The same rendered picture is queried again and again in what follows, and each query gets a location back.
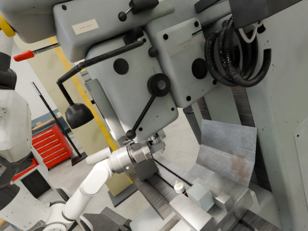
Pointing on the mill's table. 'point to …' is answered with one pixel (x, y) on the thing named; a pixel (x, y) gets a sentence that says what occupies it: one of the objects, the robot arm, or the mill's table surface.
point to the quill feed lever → (156, 90)
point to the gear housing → (98, 23)
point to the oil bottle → (179, 188)
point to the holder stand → (148, 168)
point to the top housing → (30, 18)
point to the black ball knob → (153, 52)
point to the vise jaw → (192, 214)
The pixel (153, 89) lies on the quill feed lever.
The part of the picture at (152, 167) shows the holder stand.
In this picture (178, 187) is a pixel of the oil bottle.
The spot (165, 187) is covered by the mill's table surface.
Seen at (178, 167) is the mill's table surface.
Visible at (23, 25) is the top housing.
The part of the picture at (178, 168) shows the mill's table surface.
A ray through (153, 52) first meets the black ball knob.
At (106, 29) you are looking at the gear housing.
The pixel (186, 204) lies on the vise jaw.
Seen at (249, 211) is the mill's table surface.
